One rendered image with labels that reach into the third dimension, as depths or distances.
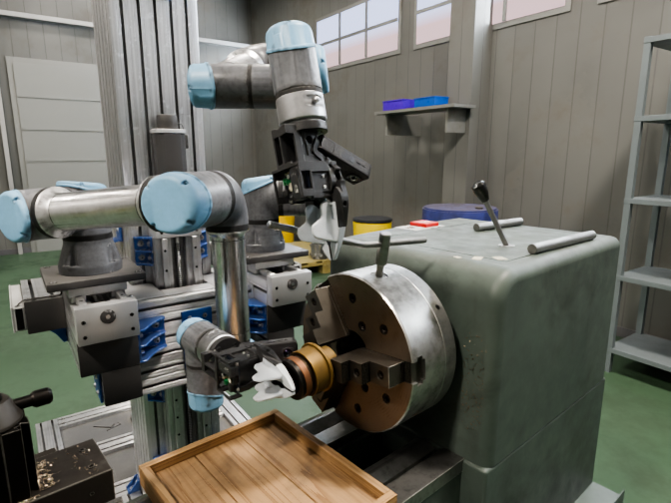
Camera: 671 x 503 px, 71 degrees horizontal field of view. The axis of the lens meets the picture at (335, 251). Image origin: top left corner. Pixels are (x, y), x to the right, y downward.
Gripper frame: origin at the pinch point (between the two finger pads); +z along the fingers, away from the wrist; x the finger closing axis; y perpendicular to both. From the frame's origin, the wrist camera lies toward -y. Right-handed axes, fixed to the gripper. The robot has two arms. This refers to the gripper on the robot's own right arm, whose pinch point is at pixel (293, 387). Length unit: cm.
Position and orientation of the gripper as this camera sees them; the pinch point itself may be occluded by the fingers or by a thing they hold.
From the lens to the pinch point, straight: 82.8
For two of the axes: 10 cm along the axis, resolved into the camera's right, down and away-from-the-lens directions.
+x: 0.0, -9.8, -2.0
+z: 6.6, 1.5, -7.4
